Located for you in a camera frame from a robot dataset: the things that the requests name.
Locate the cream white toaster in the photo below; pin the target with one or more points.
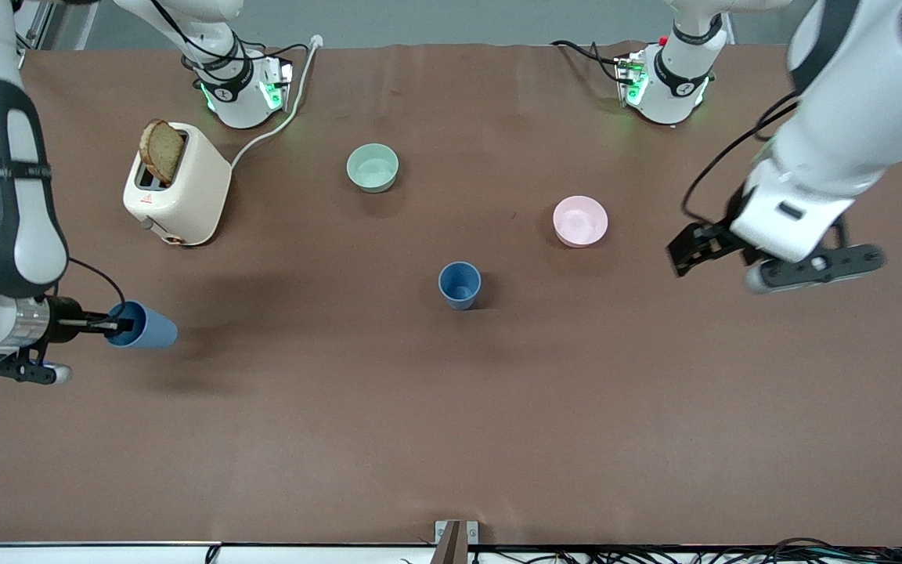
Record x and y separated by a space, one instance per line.
193 192

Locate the brown table cover cloth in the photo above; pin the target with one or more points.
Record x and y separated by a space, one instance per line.
451 431

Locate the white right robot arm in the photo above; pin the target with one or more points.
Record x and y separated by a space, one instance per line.
20 235

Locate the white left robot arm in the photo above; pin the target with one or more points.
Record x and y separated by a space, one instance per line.
850 117

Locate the pink bowl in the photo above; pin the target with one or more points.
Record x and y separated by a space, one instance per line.
580 222

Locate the light green bowl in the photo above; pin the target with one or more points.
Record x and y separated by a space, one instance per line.
373 168

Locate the aluminium frame post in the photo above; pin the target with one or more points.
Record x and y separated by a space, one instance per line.
37 31

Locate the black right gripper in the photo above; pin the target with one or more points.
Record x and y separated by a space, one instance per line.
64 320

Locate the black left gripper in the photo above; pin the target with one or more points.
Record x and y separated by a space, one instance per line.
720 237

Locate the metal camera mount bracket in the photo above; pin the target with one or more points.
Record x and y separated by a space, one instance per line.
456 540

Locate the brown bread slice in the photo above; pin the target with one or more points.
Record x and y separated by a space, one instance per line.
163 153

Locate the blue plastic cup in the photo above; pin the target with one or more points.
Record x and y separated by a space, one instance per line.
460 283
149 329

